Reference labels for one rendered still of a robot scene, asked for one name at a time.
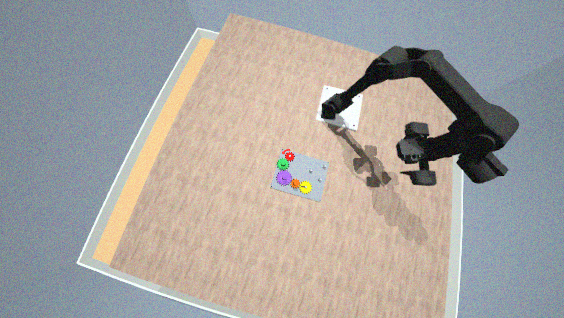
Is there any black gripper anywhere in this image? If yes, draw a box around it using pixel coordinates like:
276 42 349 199
400 122 452 186

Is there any orange gear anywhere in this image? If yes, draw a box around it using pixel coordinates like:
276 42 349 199
290 179 300 189

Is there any purple gear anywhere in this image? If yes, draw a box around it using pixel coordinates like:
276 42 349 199
276 170 292 186

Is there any green gear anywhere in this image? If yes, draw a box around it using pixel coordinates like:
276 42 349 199
276 158 289 171

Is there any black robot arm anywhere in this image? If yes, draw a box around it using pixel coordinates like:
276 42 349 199
321 46 519 184

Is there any yellow gear with black stripe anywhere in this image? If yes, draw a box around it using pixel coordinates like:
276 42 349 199
299 181 312 194

